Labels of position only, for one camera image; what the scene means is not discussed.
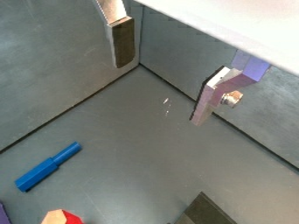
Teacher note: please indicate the red peg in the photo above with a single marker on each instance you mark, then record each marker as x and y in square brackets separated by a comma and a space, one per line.
[60, 217]

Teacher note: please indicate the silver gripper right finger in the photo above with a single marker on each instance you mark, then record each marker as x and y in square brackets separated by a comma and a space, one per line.
[221, 88]

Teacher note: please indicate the purple base block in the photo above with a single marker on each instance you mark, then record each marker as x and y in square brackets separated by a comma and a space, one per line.
[4, 219]

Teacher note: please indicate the black angle fixture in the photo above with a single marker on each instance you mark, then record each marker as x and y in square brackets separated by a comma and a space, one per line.
[205, 212]

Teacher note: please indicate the blue peg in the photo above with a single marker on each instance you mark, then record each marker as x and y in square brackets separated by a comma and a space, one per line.
[46, 168]

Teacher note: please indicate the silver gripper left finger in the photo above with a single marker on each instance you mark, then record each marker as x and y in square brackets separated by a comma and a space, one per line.
[120, 30]

